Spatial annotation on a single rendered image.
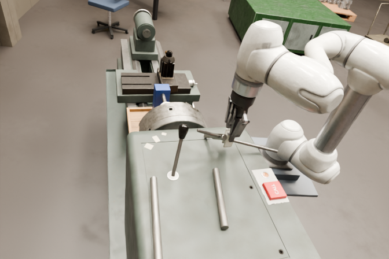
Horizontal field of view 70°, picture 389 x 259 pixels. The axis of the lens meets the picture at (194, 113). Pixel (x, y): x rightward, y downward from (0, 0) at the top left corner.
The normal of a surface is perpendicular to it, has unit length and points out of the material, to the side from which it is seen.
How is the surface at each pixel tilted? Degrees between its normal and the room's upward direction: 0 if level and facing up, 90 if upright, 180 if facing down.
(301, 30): 90
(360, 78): 102
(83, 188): 0
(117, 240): 0
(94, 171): 0
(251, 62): 89
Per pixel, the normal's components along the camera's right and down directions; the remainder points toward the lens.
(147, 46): 0.24, 0.65
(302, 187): 0.17, -0.76
